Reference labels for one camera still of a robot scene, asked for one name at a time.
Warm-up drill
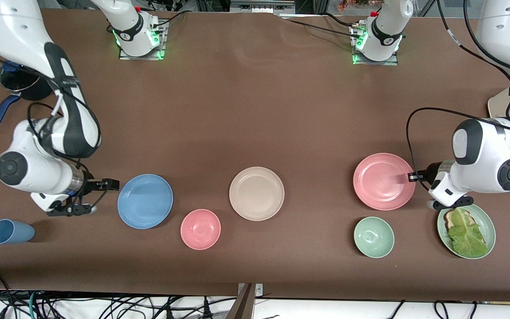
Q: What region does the blue plastic plate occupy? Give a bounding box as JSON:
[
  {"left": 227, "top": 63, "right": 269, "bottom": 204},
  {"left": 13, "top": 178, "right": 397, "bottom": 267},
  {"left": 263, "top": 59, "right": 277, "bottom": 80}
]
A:
[{"left": 117, "top": 174, "right": 174, "bottom": 230}]

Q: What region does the pink plastic plate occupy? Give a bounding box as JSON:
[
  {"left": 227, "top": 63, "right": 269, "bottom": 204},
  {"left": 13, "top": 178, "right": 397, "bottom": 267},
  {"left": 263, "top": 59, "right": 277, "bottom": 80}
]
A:
[{"left": 353, "top": 153, "right": 416, "bottom": 211}]

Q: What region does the toast bread slice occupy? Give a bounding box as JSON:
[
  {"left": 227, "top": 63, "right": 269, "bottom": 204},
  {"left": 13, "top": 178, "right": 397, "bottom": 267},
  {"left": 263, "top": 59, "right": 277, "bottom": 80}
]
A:
[{"left": 444, "top": 210, "right": 472, "bottom": 231}]

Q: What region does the green lettuce leaf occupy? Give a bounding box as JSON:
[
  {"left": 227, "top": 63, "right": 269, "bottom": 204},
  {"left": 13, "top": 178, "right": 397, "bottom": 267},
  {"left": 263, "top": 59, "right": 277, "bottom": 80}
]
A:
[{"left": 448, "top": 207, "right": 488, "bottom": 258}]

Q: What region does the green plastic bowl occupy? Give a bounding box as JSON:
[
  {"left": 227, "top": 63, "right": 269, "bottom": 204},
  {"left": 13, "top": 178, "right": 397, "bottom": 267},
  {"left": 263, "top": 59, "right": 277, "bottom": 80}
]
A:
[{"left": 354, "top": 216, "right": 395, "bottom": 259}]

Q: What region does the green plastic plate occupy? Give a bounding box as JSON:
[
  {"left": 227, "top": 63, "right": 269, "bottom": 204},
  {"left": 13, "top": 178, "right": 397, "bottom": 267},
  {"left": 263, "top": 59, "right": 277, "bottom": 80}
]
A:
[{"left": 437, "top": 203, "right": 496, "bottom": 260}]

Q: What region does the blue plastic cup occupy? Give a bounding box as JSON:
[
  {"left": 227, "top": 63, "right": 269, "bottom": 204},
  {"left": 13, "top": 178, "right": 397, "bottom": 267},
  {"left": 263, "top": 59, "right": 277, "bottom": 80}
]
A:
[{"left": 0, "top": 219, "right": 35, "bottom": 245}]

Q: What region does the pink plastic bowl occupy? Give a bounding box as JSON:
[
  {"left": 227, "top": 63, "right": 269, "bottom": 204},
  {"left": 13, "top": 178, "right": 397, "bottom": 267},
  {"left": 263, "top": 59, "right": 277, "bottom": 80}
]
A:
[{"left": 180, "top": 209, "right": 221, "bottom": 251}]

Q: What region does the glass lid with blue knob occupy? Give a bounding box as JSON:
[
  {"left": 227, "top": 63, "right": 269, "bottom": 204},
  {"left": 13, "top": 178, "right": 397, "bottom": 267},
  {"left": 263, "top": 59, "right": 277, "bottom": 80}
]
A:
[{"left": 0, "top": 61, "right": 39, "bottom": 92}]

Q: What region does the beige plastic plate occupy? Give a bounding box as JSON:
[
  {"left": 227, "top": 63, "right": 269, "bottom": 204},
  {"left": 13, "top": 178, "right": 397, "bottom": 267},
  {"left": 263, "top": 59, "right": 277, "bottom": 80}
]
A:
[{"left": 229, "top": 167, "right": 285, "bottom": 222}]

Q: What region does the colourful toy food pile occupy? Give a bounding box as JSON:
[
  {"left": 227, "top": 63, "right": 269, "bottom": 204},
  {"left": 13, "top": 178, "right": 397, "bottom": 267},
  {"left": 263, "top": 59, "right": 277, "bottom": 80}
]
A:
[{"left": 337, "top": 0, "right": 384, "bottom": 13}]

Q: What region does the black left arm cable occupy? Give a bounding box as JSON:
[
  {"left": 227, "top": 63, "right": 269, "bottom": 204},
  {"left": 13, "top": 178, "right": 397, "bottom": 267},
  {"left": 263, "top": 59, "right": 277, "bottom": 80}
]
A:
[{"left": 406, "top": 0, "right": 510, "bottom": 178}]

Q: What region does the black pot with blue handle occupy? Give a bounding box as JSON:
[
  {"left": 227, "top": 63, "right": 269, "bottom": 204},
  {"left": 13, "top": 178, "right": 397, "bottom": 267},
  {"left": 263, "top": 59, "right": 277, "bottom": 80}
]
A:
[{"left": 0, "top": 61, "right": 55, "bottom": 131}]

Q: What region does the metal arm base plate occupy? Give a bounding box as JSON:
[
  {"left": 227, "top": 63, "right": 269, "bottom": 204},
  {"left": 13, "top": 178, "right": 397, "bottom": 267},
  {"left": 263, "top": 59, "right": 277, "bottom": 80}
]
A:
[
  {"left": 352, "top": 22, "right": 399, "bottom": 66},
  {"left": 119, "top": 20, "right": 166, "bottom": 60}
]

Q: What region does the black base cable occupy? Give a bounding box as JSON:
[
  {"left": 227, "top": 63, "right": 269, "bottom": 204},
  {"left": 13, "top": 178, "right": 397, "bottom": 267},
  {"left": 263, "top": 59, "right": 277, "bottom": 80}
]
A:
[
  {"left": 151, "top": 10, "right": 193, "bottom": 35},
  {"left": 279, "top": 12, "right": 364, "bottom": 40}
]

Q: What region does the dark brown camera pole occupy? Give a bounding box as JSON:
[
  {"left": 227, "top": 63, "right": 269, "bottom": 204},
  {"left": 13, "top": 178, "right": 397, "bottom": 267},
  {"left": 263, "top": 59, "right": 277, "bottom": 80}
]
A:
[{"left": 225, "top": 284, "right": 255, "bottom": 319}]

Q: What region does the grey metal rail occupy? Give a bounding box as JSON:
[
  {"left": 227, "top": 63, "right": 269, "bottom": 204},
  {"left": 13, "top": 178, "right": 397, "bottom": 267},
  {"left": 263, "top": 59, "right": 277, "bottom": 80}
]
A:
[{"left": 230, "top": 0, "right": 295, "bottom": 14}]

